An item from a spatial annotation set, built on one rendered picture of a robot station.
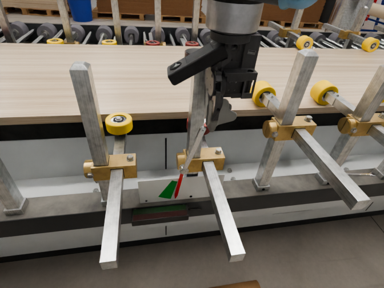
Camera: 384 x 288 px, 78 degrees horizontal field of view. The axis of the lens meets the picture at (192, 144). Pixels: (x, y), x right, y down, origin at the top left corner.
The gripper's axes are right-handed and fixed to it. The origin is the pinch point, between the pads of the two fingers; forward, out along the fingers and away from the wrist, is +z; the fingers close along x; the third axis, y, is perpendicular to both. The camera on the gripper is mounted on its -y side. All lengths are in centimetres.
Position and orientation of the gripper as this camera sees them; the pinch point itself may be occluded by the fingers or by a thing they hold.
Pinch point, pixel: (208, 126)
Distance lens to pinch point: 53.4
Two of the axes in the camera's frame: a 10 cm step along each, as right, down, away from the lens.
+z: -0.5, 7.8, 6.3
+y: 9.8, -0.6, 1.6
